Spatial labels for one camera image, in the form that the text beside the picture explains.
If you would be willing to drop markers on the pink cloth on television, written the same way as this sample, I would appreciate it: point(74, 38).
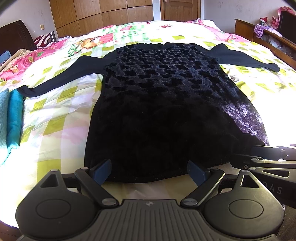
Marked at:
point(275, 21)

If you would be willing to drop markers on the beige pillow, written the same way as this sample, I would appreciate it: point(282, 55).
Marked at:
point(12, 60)

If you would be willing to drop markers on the red white striped pillow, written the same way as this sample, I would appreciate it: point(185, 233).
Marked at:
point(44, 40)

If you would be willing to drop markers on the brown wooden door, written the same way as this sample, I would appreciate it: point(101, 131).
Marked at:
point(180, 10)

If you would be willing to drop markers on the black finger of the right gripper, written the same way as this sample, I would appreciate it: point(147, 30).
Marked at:
point(274, 153)

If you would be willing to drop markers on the purple lace cloth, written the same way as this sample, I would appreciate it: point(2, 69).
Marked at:
point(259, 29)

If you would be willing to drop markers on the checkered floral bed quilt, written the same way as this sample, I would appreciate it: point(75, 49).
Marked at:
point(55, 125)

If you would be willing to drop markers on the wooden wardrobe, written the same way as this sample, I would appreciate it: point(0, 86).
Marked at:
point(76, 18)

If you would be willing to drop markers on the small santa toy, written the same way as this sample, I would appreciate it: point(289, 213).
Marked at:
point(263, 21)

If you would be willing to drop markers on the dark wooden headboard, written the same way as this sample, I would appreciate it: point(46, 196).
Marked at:
point(15, 36)

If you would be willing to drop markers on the wooden side cabinet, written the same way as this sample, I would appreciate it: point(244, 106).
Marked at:
point(281, 47)

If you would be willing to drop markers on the light blue folded towel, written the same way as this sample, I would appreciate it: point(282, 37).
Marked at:
point(4, 115)

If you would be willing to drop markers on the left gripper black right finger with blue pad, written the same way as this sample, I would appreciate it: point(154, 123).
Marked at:
point(206, 180)

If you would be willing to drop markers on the black velvet long-sleeve dress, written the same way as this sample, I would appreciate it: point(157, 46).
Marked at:
point(162, 106)

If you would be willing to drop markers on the black television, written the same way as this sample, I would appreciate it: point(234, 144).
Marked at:
point(287, 26)

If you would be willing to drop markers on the teal folded cloth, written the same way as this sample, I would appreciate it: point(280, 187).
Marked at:
point(14, 124)

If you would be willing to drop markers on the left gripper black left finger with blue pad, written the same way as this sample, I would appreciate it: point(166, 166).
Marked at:
point(92, 179)

